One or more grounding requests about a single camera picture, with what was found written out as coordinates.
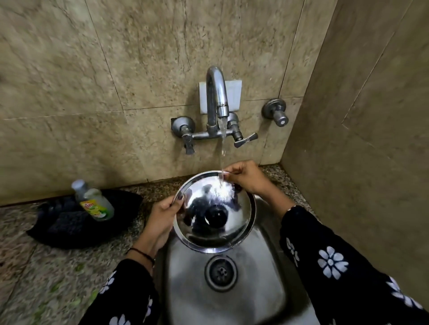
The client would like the person's right hand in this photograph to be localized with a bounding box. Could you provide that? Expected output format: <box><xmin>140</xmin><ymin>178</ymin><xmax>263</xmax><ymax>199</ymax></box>
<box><xmin>223</xmin><ymin>160</ymin><xmax>273</xmax><ymax>196</ymax></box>

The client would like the person's left hand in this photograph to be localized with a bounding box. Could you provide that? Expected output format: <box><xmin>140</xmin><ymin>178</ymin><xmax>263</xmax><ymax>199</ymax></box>
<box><xmin>142</xmin><ymin>195</ymin><xmax>185</xmax><ymax>251</ymax></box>

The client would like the steel pot lid black knob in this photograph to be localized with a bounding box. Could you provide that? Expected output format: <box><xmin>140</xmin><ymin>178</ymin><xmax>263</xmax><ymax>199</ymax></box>
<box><xmin>172</xmin><ymin>170</ymin><xmax>257</xmax><ymax>254</ymax></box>

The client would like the person's right forearm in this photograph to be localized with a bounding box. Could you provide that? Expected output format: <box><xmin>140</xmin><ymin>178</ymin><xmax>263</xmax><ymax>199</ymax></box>
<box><xmin>260</xmin><ymin>186</ymin><xmax>429</xmax><ymax>325</ymax></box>

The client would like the person's left forearm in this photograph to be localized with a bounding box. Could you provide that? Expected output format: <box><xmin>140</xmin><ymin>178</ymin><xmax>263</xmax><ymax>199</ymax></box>
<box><xmin>79</xmin><ymin>234</ymin><xmax>161</xmax><ymax>325</ymax></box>

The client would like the black thread wristband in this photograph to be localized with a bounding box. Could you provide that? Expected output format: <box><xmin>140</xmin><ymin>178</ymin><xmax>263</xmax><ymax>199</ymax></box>
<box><xmin>127</xmin><ymin>247</ymin><xmax>156</xmax><ymax>266</ymax></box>

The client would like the clear dish soap bottle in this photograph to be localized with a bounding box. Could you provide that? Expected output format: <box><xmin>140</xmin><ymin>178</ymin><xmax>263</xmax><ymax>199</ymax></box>
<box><xmin>71</xmin><ymin>179</ymin><xmax>115</xmax><ymax>222</ymax></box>

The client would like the sink drain strainer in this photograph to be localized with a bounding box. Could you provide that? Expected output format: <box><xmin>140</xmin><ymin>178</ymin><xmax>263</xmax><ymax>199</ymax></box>
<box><xmin>205</xmin><ymin>255</ymin><xmax>238</xmax><ymax>292</ymax></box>

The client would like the steel sink basin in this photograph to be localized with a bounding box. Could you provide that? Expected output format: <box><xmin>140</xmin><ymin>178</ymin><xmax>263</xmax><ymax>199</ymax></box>
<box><xmin>155</xmin><ymin>196</ymin><xmax>320</xmax><ymax>325</ymax></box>

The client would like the black cloth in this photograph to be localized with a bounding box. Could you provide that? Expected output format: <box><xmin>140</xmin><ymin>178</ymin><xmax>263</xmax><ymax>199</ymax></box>
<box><xmin>26</xmin><ymin>190</ymin><xmax>145</xmax><ymax>250</ymax></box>

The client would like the chrome wall mixer faucet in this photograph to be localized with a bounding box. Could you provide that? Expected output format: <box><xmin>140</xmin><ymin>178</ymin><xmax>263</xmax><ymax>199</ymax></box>
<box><xmin>170</xmin><ymin>66</ymin><xmax>259</xmax><ymax>155</ymax></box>

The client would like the chrome wall stop valve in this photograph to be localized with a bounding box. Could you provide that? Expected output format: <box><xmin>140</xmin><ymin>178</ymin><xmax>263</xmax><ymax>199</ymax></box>
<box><xmin>261</xmin><ymin>98</ymin><xmax>289</xmax><ymax>128</ymax></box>

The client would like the white wall plate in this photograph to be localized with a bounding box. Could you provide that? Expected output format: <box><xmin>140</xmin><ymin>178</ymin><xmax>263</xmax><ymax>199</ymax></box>
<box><xmin>199</xmin><ymin>80</ymin><xmax>242</xmax><ymax>114</ymax></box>

